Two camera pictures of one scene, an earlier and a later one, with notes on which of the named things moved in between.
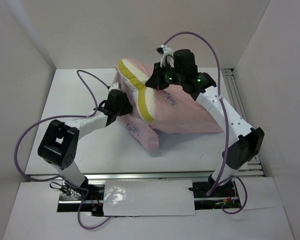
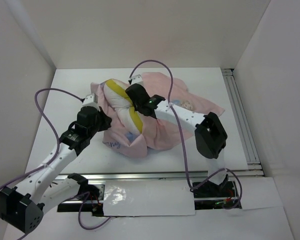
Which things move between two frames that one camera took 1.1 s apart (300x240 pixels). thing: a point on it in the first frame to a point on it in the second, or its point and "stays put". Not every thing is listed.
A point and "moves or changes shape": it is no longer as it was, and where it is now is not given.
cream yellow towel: (145, 96) to (115, 91)
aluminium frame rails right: (236, 98) stays put
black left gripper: (127, 106) to (105, 120)
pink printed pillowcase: (176, 110) moves or changes shape
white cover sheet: (148, 198) stays put
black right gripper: (155, 81) to (135, 106)
